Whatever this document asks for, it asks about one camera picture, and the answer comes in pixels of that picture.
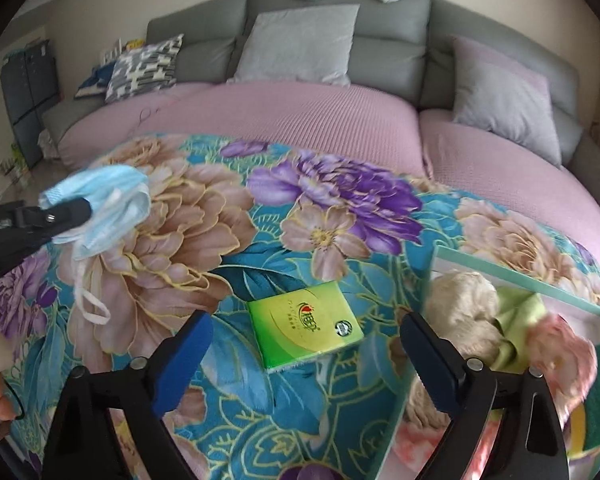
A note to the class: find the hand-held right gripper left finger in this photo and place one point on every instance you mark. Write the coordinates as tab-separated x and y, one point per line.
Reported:
180	360

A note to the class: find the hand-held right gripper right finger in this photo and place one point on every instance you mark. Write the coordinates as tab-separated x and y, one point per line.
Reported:
430	360

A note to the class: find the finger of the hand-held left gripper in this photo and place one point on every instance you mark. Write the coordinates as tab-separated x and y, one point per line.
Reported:
65	215

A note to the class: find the blue face mask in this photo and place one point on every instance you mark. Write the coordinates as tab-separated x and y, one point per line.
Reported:
110	195

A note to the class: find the cream scrunchie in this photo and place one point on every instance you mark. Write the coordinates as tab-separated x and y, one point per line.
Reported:
460	300

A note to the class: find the light green cloth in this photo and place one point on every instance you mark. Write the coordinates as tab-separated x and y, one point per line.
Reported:
520	310

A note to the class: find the teal cardboard box lid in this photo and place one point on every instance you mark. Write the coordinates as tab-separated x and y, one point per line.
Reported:
500	271

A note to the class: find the green tissue pack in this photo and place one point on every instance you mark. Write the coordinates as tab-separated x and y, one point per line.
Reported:
300	325

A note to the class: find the pink floral scrunchie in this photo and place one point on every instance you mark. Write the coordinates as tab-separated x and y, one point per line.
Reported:
560	345

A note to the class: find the dark grey cabinet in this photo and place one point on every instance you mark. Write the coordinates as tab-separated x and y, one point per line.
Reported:
30	95

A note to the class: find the floral blanket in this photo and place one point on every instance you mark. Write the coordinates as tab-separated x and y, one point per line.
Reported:
190	185

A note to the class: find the patterned throw pillow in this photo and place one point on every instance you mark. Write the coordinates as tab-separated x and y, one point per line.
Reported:
140	67

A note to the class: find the stack of books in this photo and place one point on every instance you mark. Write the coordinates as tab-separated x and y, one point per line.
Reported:
115	50

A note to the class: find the pink knitted sofa cover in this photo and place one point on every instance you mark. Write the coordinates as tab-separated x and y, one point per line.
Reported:
305	110

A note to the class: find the grey pillow with pink band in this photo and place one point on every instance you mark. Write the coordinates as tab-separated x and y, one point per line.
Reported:
500	100

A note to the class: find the plain grey pillow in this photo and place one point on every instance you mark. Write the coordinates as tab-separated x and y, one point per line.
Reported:
300	45

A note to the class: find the grey sofa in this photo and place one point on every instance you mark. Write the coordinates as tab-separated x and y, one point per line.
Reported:
380	15

